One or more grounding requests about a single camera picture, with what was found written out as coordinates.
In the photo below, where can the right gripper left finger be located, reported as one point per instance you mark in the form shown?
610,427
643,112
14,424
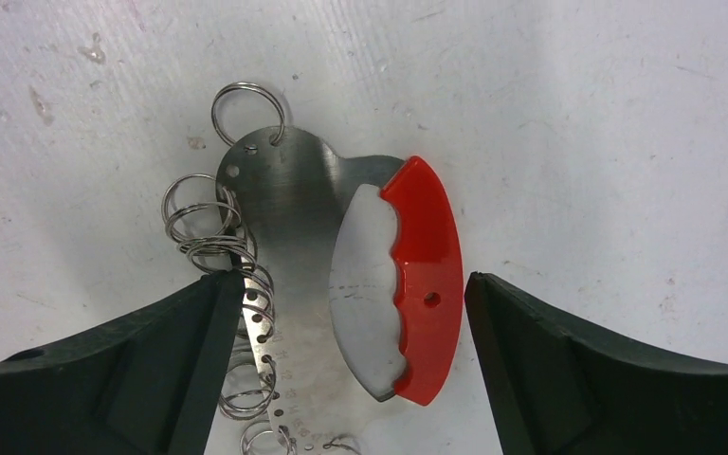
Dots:
144,383

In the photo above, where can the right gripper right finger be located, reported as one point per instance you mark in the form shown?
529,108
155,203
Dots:
560,384

